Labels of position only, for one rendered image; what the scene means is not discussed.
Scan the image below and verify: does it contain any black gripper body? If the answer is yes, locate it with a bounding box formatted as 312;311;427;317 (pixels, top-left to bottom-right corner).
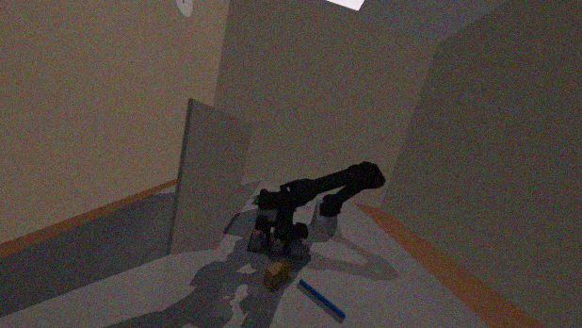
254;209;308;238

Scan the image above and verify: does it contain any dark blue flat bar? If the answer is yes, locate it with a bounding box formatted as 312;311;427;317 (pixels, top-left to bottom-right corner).
299;280;346;319

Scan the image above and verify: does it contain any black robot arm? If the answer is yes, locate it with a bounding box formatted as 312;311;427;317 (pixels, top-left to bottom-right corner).
258;161;385;241

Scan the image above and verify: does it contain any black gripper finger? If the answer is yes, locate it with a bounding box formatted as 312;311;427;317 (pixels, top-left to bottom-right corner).
284;236;299;250
262;230;270;246

